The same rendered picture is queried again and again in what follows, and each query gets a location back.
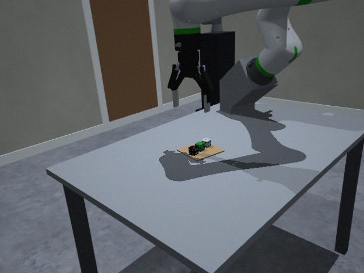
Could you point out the tan flat mat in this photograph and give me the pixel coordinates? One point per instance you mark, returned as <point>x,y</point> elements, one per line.
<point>207,152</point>

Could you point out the green die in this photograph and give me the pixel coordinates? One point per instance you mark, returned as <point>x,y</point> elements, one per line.
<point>201,146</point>

